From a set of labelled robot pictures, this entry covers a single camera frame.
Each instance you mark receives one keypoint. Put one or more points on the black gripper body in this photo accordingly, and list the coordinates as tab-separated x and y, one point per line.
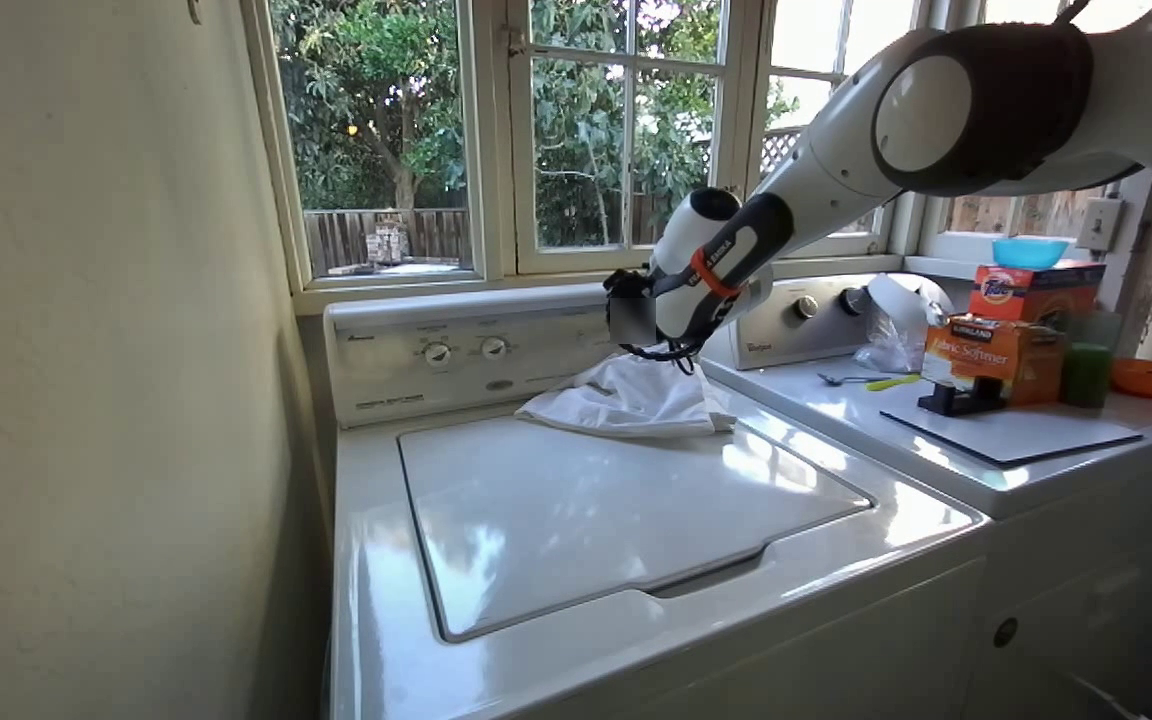
632	314

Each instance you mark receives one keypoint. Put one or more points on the small white washer knob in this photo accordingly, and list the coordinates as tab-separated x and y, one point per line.
438	352
494	350

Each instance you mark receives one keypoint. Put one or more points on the silver dryer knob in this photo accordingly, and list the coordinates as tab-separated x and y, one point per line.
854	300
802	311

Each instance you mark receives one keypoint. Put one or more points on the white top-load washing machine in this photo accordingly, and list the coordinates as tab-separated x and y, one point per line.
389	573

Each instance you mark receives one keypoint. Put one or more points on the orange dryer sheet box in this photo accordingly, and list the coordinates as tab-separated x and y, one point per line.
999	357

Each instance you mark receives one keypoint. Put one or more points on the small black stand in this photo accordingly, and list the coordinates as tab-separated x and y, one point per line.
962	399

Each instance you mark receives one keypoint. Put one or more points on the grey flat mat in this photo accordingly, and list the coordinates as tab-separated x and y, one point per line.
1023	437

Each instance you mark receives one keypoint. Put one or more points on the orange detergent box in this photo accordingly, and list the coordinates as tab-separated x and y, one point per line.
1038	293

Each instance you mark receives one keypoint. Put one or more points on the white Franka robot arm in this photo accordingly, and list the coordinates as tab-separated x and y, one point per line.
843	145

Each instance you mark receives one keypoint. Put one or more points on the white crumpled cloth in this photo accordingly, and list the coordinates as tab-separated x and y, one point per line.
631	403

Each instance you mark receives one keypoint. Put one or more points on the blue plastic bowl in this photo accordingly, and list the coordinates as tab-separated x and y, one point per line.
1031	255

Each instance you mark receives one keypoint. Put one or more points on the white Whirlpool dryer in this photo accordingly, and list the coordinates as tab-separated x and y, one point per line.
1068	560

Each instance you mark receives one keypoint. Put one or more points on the white washing machine lid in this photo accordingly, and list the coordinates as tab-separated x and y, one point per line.
603	520

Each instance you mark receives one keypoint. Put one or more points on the white wooden window frame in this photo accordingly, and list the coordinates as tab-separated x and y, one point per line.
496	145

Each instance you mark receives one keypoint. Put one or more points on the green plastic cup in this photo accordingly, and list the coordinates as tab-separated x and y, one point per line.
1089	369

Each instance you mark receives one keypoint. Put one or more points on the grey wall outlet box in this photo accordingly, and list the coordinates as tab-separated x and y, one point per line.
1102	224

